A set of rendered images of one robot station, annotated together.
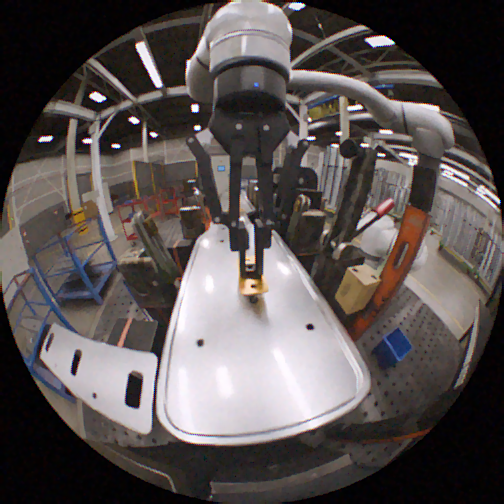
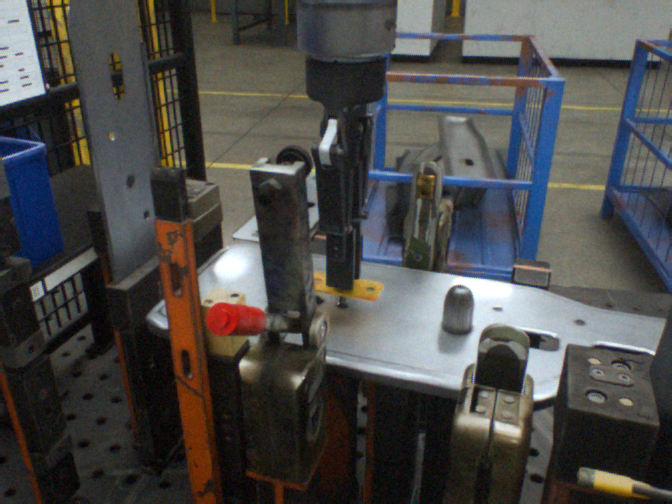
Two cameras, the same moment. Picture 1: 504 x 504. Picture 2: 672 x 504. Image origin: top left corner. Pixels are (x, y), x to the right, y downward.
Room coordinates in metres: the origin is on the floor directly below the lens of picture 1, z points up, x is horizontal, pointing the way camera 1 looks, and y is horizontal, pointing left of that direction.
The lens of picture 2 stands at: (0.43, -0.52, 1.36)
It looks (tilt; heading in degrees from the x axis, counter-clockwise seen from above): 26 degrees down; 118
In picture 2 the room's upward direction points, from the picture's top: straight up
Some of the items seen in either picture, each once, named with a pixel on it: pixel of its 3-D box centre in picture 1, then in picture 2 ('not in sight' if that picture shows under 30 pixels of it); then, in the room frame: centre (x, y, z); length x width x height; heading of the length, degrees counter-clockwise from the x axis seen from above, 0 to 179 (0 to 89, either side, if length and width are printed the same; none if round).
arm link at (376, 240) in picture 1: (379, 234); not in sight; (0.60, -0.72, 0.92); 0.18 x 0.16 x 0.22; 29
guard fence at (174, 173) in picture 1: (197, 179); not in sight; (7.54, 2.76, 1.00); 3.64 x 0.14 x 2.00; 107
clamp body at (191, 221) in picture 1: (197, 245); not in sight; (0.54, 0.24, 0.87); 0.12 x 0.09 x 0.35; 99
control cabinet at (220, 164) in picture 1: (220, 172); not in sight; (7.34, 1.49, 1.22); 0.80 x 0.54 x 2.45; 107
